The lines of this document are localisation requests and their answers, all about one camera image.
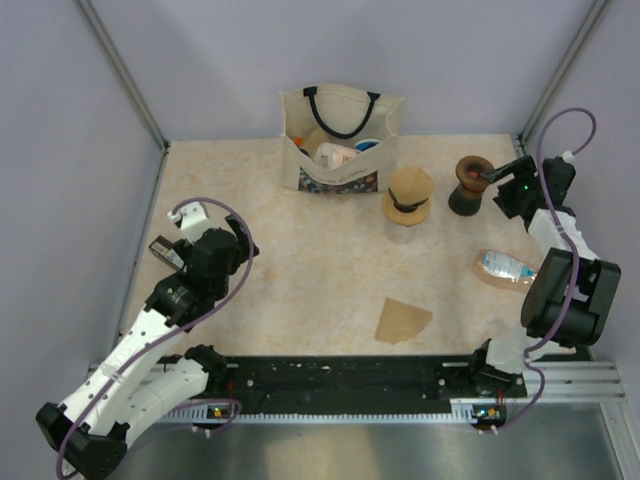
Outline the wooden dripper stand disc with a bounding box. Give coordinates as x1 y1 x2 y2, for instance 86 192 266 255
381 192 431 227

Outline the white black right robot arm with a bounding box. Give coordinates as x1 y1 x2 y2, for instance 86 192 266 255
466 156 621 396

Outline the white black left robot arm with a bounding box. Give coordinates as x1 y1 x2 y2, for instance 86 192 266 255
36 204 258 479

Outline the brown paper coffee filter stack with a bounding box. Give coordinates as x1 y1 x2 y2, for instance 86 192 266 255
374 298 433 345

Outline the dark flask with red cap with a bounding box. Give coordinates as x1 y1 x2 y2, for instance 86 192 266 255
448 183 483 217

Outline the dark rectangular box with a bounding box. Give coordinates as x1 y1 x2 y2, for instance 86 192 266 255
149 235 184 271

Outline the clear pink lotion bottle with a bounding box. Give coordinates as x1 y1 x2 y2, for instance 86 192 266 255
472 250 537 292

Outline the clear glass server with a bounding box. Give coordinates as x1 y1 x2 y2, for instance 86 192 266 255
384 223 418 245

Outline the beige canvas tote bag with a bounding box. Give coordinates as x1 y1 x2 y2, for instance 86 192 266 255
280 84 404 195

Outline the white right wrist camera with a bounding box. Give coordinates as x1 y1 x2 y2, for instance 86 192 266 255
561 151 575 164

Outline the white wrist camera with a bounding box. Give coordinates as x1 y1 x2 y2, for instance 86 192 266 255
561 151 575 164
167 201 214 244

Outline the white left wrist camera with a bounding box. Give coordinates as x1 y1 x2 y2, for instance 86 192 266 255
167 201 214 244

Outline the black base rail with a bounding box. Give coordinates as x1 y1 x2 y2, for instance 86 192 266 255
202 355 527 416

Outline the grey slotted cable duct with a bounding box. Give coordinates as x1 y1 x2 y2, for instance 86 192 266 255
159 399 498 425

